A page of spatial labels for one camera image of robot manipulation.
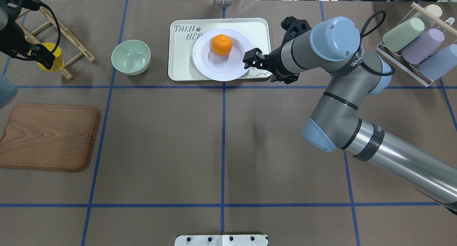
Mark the green plastic cup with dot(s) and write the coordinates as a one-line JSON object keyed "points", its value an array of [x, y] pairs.
{"points": [[403, 34]]}

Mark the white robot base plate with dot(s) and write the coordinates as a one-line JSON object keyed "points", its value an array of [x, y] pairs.
{"points": [[222, 240]]}

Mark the white ceramic plate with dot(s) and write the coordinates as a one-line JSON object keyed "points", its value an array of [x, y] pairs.
{"points": [[221, 68]]}

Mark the beige plastic cup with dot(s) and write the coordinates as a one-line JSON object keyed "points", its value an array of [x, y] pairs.
{"points": [[435, 10]]}

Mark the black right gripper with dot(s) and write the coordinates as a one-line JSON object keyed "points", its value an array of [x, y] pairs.
{"points": [[274, 62]]}

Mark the green ceramic bowl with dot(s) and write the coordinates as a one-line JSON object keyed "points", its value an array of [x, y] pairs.
{"points": [[131, 57]]}

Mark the blue plastic cup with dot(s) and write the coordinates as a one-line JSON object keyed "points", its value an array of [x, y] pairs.
{"points": [[439, 63]]}

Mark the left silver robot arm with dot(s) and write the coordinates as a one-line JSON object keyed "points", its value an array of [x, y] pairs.
{"points": [[11, 9]]}

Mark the cream serving tray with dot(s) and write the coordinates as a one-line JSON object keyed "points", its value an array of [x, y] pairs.
{"points": [[191, 57]]}

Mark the purple plastic cup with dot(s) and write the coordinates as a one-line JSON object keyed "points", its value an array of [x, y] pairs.
{"points": [[423, 46]]}

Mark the yellow cup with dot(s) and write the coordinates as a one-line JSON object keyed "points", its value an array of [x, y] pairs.
{"points": [[54, 63]]}

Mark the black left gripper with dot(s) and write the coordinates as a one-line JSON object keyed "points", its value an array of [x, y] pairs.
{"points": [[18, 42]]}

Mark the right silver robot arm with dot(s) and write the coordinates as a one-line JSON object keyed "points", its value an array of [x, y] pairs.
{"points": [[335, 46]]}

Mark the wooden rack handle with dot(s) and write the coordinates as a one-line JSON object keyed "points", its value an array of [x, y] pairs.
{"points": [[434, 18]]}

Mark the wooden cutting board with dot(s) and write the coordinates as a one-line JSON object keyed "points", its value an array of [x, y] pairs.
{"points": [[49, 137]]}

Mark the orange fruit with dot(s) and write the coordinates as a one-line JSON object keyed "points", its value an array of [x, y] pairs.
{"points": [[221, 45]]}

